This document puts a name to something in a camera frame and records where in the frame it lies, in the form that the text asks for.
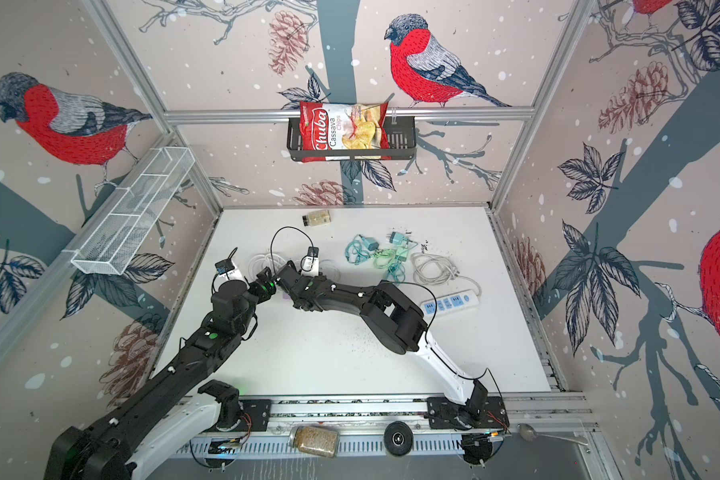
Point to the white mesh wall shelf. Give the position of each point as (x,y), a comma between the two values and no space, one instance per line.
(117,238)

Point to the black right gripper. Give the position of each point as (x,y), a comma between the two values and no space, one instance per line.
(320,281)

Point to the glass jar of grains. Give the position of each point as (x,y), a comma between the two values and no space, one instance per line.
(315,440)

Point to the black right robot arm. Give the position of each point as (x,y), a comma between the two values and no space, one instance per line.
(400,326)

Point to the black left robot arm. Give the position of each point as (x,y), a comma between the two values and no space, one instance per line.
(180,401)

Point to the red cassava chips bag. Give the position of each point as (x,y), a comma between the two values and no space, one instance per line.
(326,128)

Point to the black round knob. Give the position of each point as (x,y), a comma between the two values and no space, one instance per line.
(398,439)

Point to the metal spoon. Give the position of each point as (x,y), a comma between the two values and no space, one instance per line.
(530,434)

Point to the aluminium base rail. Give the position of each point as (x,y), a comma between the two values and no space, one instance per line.
(361,422)

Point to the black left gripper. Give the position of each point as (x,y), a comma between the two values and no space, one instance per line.
(263,286)

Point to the white blue small device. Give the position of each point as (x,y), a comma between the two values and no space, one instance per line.
(451,303)

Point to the black wire wall basket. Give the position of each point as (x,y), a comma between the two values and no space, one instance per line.
(395,140)

